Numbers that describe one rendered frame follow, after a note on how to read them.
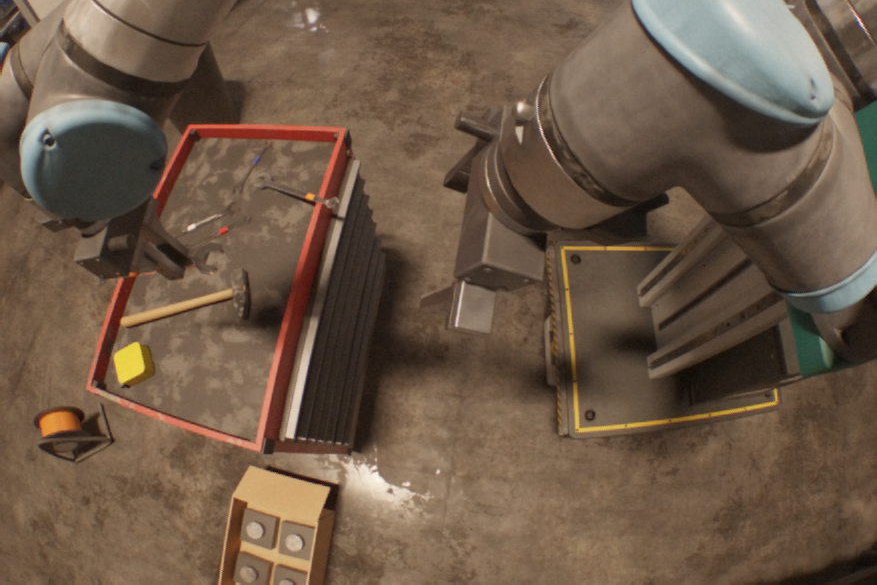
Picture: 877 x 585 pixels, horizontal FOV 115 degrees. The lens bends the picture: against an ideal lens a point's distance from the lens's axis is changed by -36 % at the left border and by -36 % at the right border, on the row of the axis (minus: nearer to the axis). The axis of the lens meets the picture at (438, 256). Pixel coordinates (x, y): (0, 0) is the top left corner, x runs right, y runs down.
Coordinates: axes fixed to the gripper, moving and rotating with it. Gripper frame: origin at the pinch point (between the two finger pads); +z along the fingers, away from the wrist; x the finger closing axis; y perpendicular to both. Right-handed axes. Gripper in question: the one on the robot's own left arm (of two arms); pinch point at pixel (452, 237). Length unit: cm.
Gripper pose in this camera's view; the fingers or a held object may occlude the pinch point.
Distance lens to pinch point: 42.5
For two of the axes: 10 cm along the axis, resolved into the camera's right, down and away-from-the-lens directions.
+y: -9.1, -2.7, -3.0
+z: -3.7, 2.4, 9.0
